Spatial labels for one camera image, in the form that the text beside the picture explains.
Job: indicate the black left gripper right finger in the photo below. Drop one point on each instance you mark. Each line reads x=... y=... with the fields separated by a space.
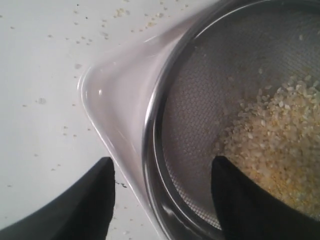
x=247 y=212

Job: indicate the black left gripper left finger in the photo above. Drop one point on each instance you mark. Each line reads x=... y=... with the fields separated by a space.
x=82 y=212

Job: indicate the pale yellow grain pile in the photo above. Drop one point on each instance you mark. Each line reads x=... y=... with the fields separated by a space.
x=275 y=141

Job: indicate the round stainless steel sieve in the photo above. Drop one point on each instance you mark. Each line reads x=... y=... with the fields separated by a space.
x=235 y=48

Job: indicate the white rectangular plastic tray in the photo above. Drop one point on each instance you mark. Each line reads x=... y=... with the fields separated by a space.
x=115 y=92

